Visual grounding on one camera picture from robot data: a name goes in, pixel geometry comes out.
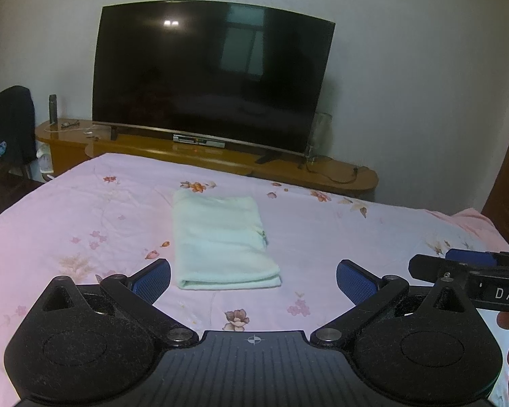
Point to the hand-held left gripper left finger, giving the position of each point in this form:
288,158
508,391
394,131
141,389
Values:
152,282

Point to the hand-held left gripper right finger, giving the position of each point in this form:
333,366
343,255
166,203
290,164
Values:
356,282

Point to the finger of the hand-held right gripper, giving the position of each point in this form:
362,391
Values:
428,267
471,257

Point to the white knit sweater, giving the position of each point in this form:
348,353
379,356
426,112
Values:
220,241

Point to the pink blanket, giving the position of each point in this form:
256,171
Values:
475,224

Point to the pink floral bedsheet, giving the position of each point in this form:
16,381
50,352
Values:
89,203

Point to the wooden television stand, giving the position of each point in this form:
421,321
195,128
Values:
152,148

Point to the silver set-top box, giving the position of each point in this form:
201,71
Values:
198,140

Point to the clear glass vase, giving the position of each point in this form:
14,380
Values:
320,133

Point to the white patterned object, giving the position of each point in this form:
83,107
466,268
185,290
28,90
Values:
46,163

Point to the small white item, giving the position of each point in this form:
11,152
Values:
91,134

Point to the dark wooden chair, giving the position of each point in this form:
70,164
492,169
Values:
4,186

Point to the small dark item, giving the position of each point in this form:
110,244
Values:
70,125

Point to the black remote control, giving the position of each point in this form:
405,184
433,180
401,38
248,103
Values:
53,108

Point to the black curved television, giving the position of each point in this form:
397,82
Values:
212,76

